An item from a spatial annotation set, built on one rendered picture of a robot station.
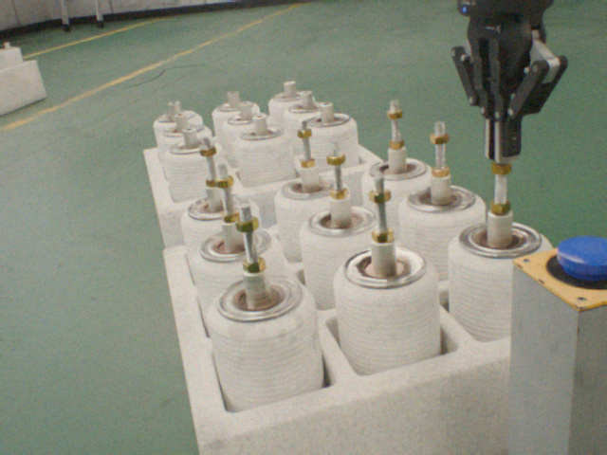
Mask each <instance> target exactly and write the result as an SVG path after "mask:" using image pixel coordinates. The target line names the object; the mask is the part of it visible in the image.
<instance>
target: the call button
mask: <svg viewBox="0 0 607 455"><path fill-rule="evenodd" d="M558 261H559V262H560V264H562V265H563V268H564V270H565V271H566V272H567V273H568V274H570V275H572V276H574V277H577V278H580V279H584V280H592V281H597V280H605V279H607V239H603V238H599V237H588V236H585V237H576V238H572V239H569V240H566V241H564V242H563V243H561V244H560V245H559V247H558Z"/></svg>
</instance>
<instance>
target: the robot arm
mask: <svg viewBox="0 0 607 455"><path fill-rule="evenodd" d="M554 1H555V0H457V11H458V12H459V14H461V15H463V16H467V17H469V25H468V28H467V38H468V39H467V40H466V41H465V42H464V44H463V45H460V46H455V47H453V48H452V50H451V56H452V59H453V61H454V64H455V67H456V69H457V72H458V74H459V77H460V80H461V82H462V84H463V87H464V89H465V92H466V94H467V97H468V101H469V105H470V106H471V107H475V106H478V107H479V108H480V113H481V115H482V117H484V118H485V131H484V144H485V156H486V157H488V158H490V159H494V160H495V161H498V162H501V164H506V162H510V161H514V160H517V159H518V158H519V156H520V152H521V149H522V140H521V138H522V119H523V117H526V116H529V115H535V114H538V113H540V111H541V109H542V108H543V106H544V103H545V101H546V100H547V98H548V97H549V95H550V93H551V92H553V90H554V89H555V87H556V85H557V84H558V82H559V81H560V79H561V77H562V75H563V74H564V72H565V70H566V69H567V67H568V61H567V59H566V57H564V56H558V57H554V56H553V55H552V53H551V52H549V51H548V49H547V48H546V47H545V45H544V43H545V40H546V32H545V29H544V26H543V13H544V11H545V10H546V9H549V8H550V7H551V6H552V5H553V4H554ZM477 90H479V91H477ZM512 93H515V96H514V98H513V99H512V100H511V94H512Z"/></svg>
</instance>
